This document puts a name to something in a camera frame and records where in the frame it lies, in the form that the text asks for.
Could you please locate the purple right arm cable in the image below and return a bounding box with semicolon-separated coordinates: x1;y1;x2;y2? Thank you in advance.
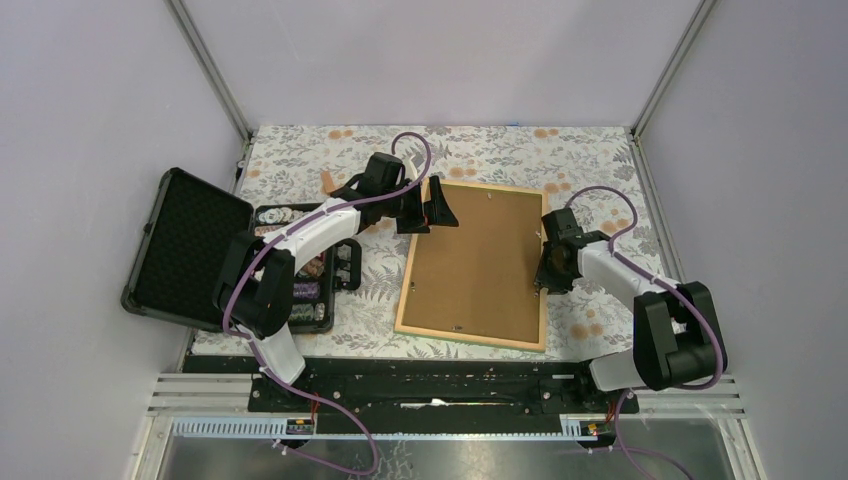
563;185;726;480

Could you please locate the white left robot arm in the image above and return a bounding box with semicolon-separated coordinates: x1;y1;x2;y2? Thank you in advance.
213;153;459;411

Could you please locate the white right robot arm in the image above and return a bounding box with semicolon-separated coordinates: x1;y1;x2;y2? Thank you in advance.
534;208;727;412

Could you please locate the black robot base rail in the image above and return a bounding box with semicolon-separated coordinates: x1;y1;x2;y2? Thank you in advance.
183;356;620;427

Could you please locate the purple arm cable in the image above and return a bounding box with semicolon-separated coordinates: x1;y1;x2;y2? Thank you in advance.
221;131;435;478
563;185;726;480

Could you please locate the brown cardboard backing board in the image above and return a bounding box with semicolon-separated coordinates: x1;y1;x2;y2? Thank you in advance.
401;184;545;344

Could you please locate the tan wooden block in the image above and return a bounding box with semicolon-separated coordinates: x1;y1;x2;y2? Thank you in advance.
320;171;337;196

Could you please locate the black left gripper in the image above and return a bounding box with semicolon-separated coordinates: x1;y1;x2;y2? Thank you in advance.
380;175;458;234

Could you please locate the wooden picture frame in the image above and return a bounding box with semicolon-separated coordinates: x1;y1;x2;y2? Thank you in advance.
393;178;551;354

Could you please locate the floral patterned tablecloth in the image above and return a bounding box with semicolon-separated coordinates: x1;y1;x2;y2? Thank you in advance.
188;124;698;364

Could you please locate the black poker chip case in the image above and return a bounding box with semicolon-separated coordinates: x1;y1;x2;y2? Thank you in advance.
121;168;362;334

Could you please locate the aluminium cable tray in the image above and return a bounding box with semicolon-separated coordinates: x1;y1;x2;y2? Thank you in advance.
148;374;746;442

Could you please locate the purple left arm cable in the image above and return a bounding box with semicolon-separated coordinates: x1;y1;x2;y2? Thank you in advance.
221;131;435;478

